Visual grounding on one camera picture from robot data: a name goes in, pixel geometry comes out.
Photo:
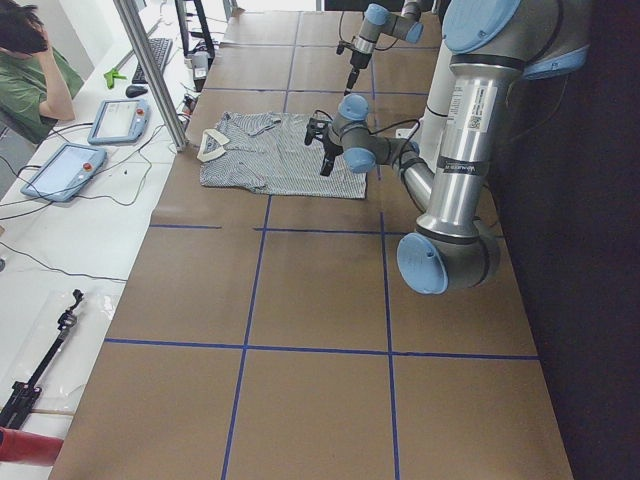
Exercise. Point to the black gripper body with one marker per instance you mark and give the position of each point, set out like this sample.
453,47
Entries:
330,148
356,62

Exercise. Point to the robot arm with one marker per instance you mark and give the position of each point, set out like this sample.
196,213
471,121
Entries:
487,46
378,20

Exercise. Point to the upper teach pendant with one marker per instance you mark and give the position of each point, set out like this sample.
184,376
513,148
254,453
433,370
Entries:
119,122

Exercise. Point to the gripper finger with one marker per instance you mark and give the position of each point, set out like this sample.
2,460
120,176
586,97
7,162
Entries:
327,166
351,81

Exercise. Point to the aluminium frame post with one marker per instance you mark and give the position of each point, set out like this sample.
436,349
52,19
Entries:
139,41

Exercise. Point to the green plastic clamp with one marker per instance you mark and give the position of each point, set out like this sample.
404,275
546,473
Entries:
112,76

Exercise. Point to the black computer mouse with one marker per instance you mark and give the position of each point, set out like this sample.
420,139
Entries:
135,90

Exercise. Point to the striped polo shirt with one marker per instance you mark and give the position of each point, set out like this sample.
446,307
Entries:
264,153

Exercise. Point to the black folded tripod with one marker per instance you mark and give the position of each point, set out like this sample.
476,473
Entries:
25,393

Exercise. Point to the lower teach pendant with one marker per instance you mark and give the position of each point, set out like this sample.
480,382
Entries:
66,172

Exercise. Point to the red cylinder object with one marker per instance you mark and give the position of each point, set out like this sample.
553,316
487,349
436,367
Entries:
22,447

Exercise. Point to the black box with label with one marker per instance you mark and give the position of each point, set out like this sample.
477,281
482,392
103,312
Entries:
200,65

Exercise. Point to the person in green shirt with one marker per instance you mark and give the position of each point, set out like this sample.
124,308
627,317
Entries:
38,84

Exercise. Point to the clear plastic sheet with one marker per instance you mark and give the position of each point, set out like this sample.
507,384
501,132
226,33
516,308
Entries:
65,378

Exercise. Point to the teach pendant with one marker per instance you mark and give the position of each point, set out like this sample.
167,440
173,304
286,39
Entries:
119,122
66,172

